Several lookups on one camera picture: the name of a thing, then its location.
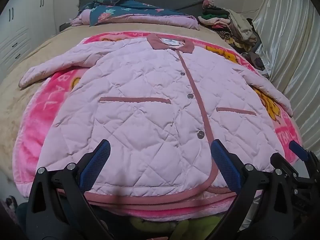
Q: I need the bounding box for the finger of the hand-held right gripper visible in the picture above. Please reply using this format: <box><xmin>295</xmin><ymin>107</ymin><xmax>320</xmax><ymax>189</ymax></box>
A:
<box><xmin>289</xmin><ymin>141</ymin><xmax>313</xmax><ymax>163</ymax></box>
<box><xmin>271</xmin><ymin>152</ymin><xmax>297</xmax><ymax>178</ymax></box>

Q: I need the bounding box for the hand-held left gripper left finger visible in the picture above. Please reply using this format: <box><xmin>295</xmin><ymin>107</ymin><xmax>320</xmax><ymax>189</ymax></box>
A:
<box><xmin>26</xmin><ymin>139</ymin><xmax>114</xmax><ymax>240</ymax></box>

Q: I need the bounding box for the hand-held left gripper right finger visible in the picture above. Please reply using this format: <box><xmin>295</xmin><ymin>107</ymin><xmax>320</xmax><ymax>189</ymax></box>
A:
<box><xmin>207</xmin><ymin>139</ymin><xmax>295</xmax><ymax>240</ymax></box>

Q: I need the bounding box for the pink quilted jacket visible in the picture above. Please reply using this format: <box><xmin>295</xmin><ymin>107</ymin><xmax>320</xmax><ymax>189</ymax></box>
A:
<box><xmin>19</xmin><ymin>33</ymin><xmax>293</xmax><ymax>207</ymax></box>

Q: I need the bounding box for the pile of folded clothes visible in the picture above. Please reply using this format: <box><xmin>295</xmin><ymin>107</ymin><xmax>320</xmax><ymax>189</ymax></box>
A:
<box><xmin>197</xmin><ymin>0</ymin><xmax>270</xmax><ymax>78</ymax></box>

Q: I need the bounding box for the pink printed blanket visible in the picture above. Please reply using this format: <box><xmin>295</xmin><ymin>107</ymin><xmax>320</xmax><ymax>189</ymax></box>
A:
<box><xmin>12</xmin><ymin>31</ymin><xmax>303</xmax><ymax>222</ymax></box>

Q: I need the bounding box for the green garment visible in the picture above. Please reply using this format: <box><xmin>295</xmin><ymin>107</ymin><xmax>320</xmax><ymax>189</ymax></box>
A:
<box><xmin>129</xmin><ymin>214</ymin><xmax>225</xmax><ymax>240</ymax></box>

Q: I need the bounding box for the dark patterned cloth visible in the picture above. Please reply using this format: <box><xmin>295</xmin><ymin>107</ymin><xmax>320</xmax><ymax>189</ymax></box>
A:
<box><xmin>0</xmin><ymin>194</ymin><xmax>18</xmax><ymax>230</ymax></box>

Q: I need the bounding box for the cream satin curtain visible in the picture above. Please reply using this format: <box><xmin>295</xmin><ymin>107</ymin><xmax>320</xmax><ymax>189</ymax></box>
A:
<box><xmin>251</xmin><ymin>0</ymin><xmax>320</xmax><ymax>155</ymax></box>

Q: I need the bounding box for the beige bed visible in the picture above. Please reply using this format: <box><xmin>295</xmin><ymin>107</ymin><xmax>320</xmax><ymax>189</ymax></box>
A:
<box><xmin>0</xmin><ymin>21</ymin><xmax>250</xmax><ymax>205</ymax></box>

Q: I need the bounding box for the blue floral quilt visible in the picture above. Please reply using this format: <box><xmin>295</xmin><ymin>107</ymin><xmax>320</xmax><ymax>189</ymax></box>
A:
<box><xmin>70</xmin><ymin>0</ymin><xmax>200</xmax><ymax>30</ymax></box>

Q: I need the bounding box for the white wardrobe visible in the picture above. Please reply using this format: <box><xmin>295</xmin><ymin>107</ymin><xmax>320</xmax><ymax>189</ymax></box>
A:
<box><xmin>0</xmin><ymin>0</ymin><xmax>57</xmax><ymax>77</ymax></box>

